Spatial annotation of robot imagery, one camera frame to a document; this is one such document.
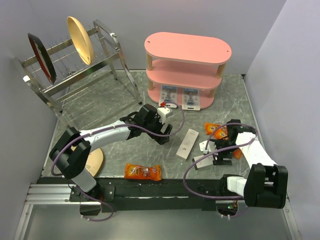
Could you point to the orange razor bag front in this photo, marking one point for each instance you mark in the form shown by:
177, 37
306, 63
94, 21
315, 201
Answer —
139, 172

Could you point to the orange razor bag right upper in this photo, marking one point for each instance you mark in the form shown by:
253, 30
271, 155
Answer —
220, 134

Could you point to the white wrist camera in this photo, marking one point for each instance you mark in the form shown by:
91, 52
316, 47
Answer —
204, 147
164, 112

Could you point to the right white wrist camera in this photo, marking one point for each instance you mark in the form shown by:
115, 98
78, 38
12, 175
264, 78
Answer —
204, 147

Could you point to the yellow wooden plate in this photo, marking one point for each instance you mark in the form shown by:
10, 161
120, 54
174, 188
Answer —
80, 40

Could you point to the metal dish rack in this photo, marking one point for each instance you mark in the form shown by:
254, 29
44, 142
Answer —
83, 96

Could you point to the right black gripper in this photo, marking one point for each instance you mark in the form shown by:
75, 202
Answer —
218, 159

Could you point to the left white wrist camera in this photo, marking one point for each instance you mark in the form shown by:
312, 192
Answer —
164, 112

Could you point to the white razor box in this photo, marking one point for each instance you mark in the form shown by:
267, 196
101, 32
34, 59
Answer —
205, 163
187, 144

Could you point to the orange razor bag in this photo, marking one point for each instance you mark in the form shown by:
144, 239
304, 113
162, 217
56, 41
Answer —
237, 153
139, 172
220, 134

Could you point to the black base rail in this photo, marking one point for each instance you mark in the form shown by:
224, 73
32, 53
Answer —
168, 194

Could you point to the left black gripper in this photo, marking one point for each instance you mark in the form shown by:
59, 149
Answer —
168, 129

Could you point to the orange razor bag right lower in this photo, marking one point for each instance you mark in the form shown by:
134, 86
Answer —
237, 153

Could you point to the bird painted wooden plate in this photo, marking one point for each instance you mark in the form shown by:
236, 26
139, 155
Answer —
94, 161

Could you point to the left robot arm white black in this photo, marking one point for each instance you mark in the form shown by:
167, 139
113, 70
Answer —
72, 150

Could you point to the pink three-tier shelf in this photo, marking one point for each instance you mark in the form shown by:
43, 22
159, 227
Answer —
185, 62

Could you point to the black red plate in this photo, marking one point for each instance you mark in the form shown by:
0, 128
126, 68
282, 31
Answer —
43, 58

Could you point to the blue razor blister pack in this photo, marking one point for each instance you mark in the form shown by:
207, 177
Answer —
168, 94
191, 99

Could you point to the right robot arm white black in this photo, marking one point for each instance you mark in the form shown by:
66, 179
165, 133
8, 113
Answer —
266, 183

